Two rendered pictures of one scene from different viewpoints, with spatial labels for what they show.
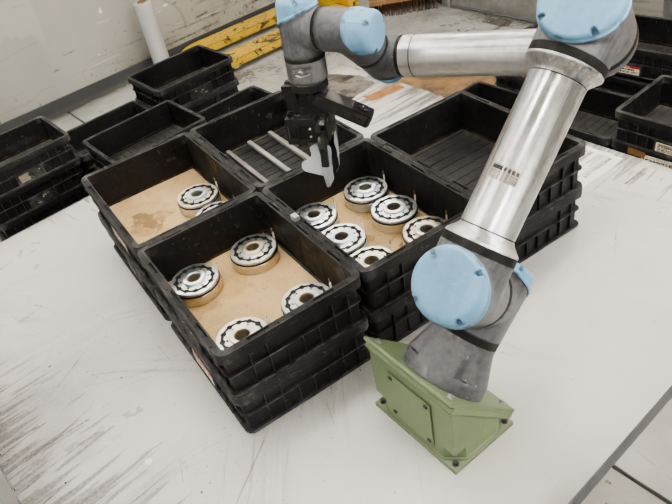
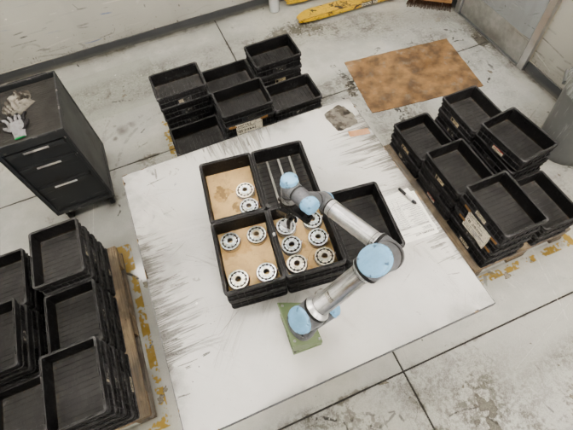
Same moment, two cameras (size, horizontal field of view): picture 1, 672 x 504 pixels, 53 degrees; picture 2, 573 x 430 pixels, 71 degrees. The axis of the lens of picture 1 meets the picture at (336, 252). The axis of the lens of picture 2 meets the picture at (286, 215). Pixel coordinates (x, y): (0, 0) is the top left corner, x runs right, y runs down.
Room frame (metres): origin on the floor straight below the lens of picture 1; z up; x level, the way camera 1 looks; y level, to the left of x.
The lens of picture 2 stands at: (0.24, -0.28, 2.69)
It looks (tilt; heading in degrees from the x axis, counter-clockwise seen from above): 59 degrees down; 17
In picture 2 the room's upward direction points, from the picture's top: 6 degrees counter-clockwise
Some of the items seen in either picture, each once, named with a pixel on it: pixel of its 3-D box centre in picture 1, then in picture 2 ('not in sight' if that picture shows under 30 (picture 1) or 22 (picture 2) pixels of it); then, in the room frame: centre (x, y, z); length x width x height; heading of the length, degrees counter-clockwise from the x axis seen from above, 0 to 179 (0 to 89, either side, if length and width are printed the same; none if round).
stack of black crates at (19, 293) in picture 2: not in sight; (17, 293); (0.74, 1.74, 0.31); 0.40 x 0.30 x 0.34; 34
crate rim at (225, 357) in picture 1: (242, 266); (246, 251); (1.03, 0.18, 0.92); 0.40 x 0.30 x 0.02; 27
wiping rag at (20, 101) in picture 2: not in sight; (16, 101); (1.85, 2.01, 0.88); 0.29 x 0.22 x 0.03; 34
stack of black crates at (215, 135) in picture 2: not in sight; (201, 144); (2.17, 0.96, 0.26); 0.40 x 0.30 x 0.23; 124
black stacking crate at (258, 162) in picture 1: (277, 154); (285, 178); (1.52, 0.10, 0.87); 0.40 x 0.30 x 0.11; 27
